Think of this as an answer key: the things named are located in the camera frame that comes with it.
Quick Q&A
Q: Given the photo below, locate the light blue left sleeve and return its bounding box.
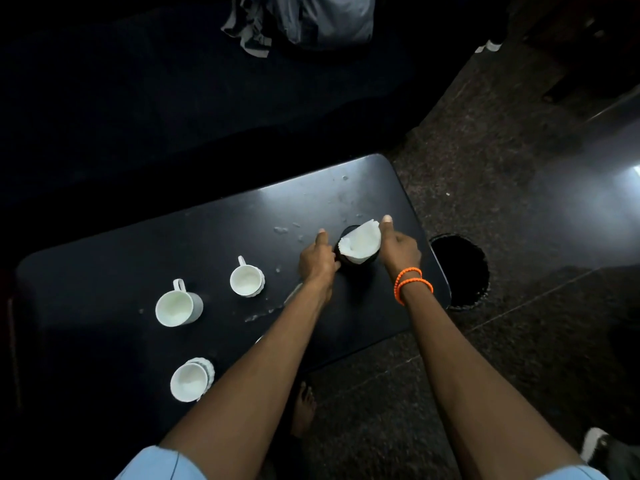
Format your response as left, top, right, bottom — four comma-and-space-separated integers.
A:
114, 446, 209, 480

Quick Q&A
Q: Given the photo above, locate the dark blue sofa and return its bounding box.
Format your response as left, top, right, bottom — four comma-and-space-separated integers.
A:
0, 0, 501, 215

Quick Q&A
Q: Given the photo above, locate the white paper filter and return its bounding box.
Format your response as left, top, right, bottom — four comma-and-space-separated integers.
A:
338, 219, 382, 266

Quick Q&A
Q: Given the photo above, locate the black round bin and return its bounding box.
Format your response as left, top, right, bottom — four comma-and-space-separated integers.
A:
429, 233, 491, 311

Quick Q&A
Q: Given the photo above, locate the white cup with handle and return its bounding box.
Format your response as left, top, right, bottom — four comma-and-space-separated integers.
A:
155, 279, 204, 328

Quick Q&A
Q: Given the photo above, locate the light blue right sleeve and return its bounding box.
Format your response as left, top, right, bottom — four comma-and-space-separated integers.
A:
536, 465, 610, 480

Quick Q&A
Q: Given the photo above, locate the person's right hand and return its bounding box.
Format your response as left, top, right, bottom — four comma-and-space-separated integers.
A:
378, 215, 423, 282

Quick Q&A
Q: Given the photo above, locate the person's left forearm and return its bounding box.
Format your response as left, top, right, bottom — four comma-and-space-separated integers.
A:
159, 279, 335, 480

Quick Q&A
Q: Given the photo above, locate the person's left hand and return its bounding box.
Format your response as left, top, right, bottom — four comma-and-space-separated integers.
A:
298, 229, 342, 291

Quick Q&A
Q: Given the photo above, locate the light blue sleeve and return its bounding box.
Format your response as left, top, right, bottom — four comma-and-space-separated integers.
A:
536, 465, 610, 480
114, 446, 209, 480

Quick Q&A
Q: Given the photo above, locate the person's bare foot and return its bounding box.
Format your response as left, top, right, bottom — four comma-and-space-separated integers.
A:
290, 382, 318, 439

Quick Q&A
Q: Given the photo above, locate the black round cup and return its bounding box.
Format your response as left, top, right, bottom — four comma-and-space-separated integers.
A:
333, 225, 381, 268

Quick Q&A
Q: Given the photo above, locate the small white ribbed cup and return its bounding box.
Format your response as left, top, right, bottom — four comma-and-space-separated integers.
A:
229, 256, 266, 299

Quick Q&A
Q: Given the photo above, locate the black and white shoe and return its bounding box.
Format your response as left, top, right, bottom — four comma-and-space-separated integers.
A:
579, 427, 640, 480

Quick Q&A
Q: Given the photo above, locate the person's right forearm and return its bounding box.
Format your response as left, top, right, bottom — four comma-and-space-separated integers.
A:
399, 281, 585, 480

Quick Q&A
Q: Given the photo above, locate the orange bead bracelet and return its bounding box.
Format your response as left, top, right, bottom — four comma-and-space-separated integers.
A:
394, 277, 435, 307
393, 267, 424, 295

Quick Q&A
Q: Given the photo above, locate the grey crumpled cloth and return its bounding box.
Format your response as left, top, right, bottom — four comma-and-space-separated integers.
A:
221, 0, 376, 59

